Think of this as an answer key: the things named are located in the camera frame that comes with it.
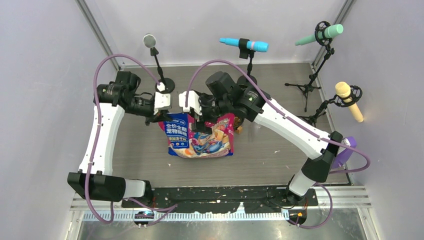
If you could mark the colourful pet food bag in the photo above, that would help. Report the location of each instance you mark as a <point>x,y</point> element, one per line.
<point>185,143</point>

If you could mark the green microphone tripod stand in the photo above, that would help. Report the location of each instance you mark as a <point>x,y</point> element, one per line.
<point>305,89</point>

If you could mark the round silver microphone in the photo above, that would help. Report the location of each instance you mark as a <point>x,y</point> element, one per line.
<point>149,41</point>

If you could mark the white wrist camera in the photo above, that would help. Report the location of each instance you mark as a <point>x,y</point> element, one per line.
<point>189,102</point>
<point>162,101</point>

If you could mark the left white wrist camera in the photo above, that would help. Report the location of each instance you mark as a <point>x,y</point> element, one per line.
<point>162,101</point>

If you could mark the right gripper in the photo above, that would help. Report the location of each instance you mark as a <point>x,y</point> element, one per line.
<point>200,125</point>

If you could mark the purple metronome box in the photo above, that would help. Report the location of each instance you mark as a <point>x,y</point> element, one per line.
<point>344,154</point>

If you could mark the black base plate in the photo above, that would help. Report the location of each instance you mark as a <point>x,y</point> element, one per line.
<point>219,200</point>

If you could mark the near black pet bowl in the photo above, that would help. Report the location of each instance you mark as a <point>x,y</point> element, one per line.
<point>237,125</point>

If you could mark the green microphone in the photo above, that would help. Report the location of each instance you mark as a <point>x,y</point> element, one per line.
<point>326,33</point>

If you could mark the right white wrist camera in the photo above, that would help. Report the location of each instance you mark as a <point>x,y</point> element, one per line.
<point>189,102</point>

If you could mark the yellow microphone tripod stand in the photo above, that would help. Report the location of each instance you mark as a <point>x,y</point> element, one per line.
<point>321,110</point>

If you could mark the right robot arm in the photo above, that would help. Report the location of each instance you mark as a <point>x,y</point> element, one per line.
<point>245,102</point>

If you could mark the yellow microphone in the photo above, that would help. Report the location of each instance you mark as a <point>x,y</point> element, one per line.
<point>350,95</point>

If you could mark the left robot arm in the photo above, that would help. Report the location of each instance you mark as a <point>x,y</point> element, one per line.
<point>117,98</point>

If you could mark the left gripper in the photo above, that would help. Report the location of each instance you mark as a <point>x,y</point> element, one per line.
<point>161,116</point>

